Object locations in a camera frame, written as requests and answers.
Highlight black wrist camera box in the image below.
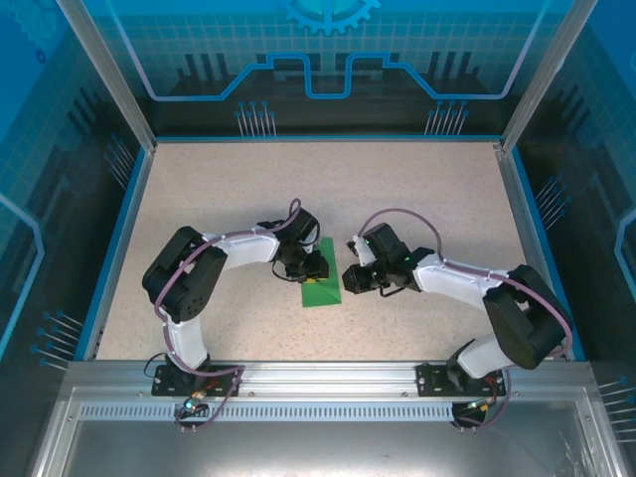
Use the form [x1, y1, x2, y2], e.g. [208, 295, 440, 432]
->
[287, 208, 322, 247]
[347, 223, 406, 264]

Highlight aluminium frame post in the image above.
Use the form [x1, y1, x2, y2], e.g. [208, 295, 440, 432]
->
[54, 0, 158, 150]
[499, 0, 600, 153]

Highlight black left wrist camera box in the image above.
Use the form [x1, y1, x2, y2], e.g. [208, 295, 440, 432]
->
[287, 208, 322, 247]

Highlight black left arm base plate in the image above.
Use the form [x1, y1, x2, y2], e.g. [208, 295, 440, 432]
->
[151, 362, 244, 398]

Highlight green cloth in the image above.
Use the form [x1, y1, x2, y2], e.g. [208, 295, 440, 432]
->
[301, 237, 344, 309]

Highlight slotted grey cable duct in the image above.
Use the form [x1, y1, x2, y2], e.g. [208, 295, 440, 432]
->
[79, 402, 582, 423]

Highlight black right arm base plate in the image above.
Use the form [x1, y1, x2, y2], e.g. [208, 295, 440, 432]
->
[415, 361, 508, 398]

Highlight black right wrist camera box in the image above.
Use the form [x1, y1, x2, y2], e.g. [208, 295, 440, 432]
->
[347, 223, 406, 264]

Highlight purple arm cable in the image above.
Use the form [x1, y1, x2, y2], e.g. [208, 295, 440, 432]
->
[153, 198, 302, 433]
[360, 207, 572, 431]

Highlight blue table border frame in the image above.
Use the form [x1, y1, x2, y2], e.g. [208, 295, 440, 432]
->
[81, 133, 587, 363]

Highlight aluminium mounting rail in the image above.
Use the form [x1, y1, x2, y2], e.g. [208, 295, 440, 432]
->
[67, 361, 592, 397]

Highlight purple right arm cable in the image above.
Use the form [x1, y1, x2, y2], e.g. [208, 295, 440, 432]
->
[360, 207, 572, 431]

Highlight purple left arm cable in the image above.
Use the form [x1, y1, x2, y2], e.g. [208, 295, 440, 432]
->
[153, 198, 302, 433]

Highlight aluminium front tray panel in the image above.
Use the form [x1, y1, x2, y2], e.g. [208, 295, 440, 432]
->
[29, 387, 627, 477]

